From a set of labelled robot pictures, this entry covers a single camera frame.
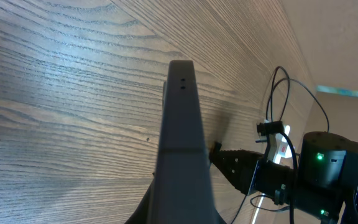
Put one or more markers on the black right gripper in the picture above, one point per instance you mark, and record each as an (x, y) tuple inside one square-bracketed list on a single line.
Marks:
[(243, 171)]

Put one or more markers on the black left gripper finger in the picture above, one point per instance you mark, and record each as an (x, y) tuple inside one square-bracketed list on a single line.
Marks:
[(181, 190)]

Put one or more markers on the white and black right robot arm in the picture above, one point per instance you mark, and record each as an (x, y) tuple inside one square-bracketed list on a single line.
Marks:
[(325, 185)]

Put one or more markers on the white power strip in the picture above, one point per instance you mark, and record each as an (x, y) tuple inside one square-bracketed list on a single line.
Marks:
[(283, 149)]

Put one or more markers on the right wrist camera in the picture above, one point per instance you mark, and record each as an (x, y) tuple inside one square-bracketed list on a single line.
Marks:
[(267, 133)]

